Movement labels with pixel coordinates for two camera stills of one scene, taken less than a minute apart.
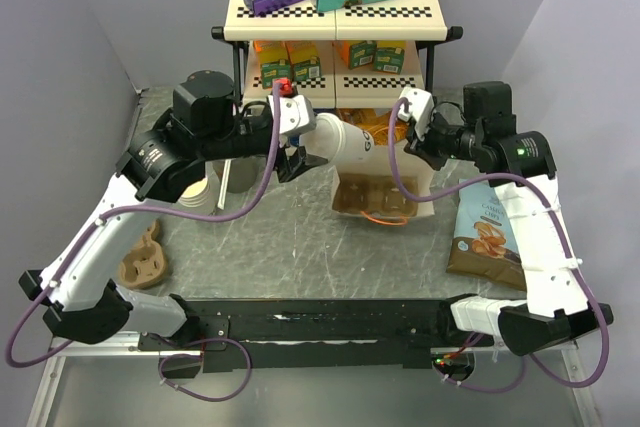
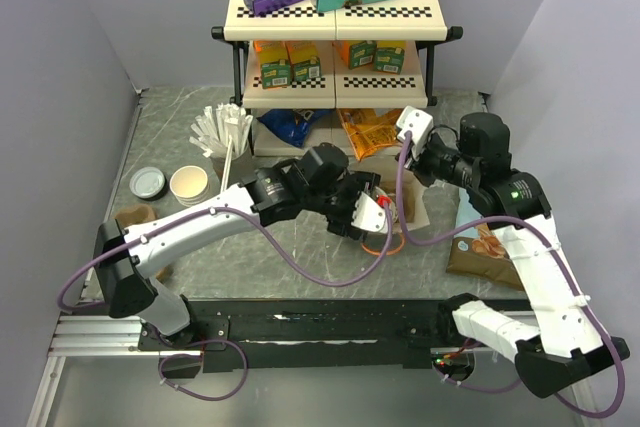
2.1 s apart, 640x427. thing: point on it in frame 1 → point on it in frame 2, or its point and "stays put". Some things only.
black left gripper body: [246, 136] → [338, 203]
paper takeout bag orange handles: [375, 160] → [389, 251]
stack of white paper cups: [195, 194] stays put
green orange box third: [358, 54] stays put
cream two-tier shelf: [386, 44] stays put
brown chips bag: [484, 245] stays put
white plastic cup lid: [327, 139] → [380, 192]
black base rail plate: [321, 334] stays put
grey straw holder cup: [242, 172] stays put
